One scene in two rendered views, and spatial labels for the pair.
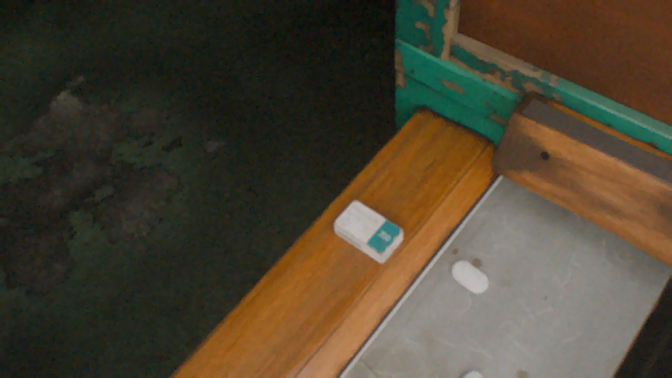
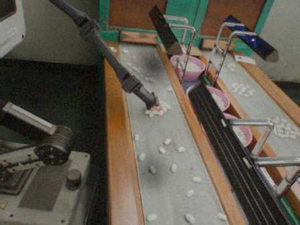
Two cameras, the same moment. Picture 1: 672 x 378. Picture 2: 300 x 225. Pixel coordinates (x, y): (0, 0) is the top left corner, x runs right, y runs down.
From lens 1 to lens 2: 1.50 m
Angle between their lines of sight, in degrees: 46
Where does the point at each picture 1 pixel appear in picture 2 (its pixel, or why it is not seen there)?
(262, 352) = not seen: hidden behind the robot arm
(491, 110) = (114, 35)
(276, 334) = not seen: hidden behind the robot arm
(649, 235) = (140, 39)
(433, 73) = (105, 33)
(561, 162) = (128, 35)
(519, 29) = (116, 22)
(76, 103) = not seen: outside the picture
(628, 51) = (129, 20)
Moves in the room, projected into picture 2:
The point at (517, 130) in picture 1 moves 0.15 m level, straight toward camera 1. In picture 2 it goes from (122, 33) to (130, 41)
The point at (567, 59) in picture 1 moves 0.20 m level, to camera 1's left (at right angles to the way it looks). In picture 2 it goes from (123, 24) to (105, 29)
